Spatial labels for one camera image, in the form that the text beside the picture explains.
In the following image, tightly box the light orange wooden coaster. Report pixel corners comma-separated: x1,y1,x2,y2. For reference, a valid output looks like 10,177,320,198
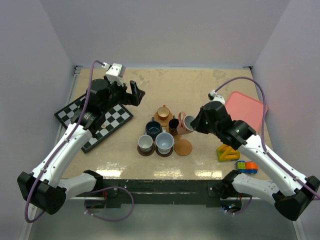
174,139,193,156

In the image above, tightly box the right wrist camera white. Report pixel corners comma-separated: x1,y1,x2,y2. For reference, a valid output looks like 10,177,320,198
208,90,226,105

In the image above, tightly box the yellow green wooden block toy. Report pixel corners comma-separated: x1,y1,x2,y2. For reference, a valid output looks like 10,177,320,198
216,144,241,162

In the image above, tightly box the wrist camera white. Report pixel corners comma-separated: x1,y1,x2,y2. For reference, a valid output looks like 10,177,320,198
208,90,226,105
102,62,126,86

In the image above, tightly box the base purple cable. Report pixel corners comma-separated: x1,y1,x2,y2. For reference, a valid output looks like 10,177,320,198
83,184,135,222
223,196,253,216

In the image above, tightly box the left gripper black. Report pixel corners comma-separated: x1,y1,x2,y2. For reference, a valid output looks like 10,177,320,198
101,75,145,113

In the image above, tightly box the dark blue cup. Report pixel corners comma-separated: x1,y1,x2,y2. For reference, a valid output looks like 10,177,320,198
145,117,162,140

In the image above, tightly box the orange blue toy car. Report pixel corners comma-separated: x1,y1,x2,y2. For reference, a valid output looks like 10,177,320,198
235,160,259,175

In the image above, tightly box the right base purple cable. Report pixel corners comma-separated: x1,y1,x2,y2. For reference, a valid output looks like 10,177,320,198
223,196,253,216

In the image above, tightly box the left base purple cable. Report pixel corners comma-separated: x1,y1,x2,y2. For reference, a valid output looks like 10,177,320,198
83,184,135,222

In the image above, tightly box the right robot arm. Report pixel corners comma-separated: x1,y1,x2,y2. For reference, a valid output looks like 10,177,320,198
191,101,320,221

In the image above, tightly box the pink tray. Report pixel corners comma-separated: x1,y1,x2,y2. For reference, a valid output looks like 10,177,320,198
225,91,264,132

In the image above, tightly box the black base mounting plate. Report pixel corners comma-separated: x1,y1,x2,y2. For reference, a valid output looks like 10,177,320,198
73,177,253,209

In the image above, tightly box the scalloped light cork coaster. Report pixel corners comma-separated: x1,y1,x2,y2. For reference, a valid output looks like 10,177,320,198
153,112,173,127

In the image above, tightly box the pink cup gold inside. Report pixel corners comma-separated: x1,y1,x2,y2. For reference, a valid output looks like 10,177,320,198
156,105,170,121

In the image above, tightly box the black white chessboard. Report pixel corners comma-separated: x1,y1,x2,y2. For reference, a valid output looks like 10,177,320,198
54,94,134,154

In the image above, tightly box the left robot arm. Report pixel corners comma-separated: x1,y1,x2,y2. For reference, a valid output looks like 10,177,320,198
17,78,146,215

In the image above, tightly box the dark brown wooden coaster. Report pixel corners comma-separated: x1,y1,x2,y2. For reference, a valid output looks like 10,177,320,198
137,144,156,157

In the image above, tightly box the large white mug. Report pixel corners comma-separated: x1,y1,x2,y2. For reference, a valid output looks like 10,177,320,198
155,129,175,154

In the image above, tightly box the black cup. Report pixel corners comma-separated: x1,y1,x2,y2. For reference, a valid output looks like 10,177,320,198
168,116,179,136

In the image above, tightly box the round light cork coaster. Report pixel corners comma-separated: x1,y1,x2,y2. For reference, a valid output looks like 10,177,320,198
172,133,182,142

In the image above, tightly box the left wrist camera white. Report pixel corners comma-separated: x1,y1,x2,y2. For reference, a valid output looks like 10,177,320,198
102,62,126,86

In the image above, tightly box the grey white cup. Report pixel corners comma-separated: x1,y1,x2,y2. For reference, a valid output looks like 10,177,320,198
176,111,195,135
138,135,154,150

